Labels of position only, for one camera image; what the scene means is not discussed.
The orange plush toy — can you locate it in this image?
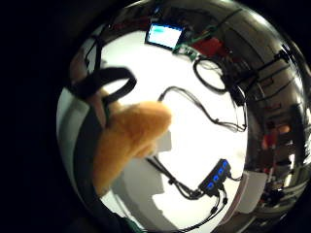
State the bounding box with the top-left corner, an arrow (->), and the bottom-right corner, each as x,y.
91,100 -> 174,197

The lit computer screen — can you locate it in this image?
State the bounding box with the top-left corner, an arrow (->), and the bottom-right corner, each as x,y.
145,22 -> 185,50

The green circuit board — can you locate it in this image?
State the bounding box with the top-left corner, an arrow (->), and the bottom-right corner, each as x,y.
172,43 -> 199,62

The red box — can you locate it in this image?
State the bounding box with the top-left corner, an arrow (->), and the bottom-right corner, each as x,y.
197,36 -> 225,58

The black hub with blue lights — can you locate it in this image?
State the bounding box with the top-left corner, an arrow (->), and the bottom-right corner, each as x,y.
197,157 -> 233,197

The white box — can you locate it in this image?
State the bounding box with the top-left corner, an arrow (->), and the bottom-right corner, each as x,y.
238,170 -> 269,216

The long black cable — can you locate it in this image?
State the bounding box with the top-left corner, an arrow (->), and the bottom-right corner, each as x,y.
157,85 -> 249,134

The coiled black cable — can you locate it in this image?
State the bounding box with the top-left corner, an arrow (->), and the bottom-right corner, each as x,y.
192,57 -> 228,95

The black hub cable bundle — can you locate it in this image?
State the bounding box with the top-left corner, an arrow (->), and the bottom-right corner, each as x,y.
146,155 -> 204,201

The thin black hub cable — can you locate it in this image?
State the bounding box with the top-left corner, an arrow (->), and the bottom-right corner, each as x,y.
174,188 -> 229,233

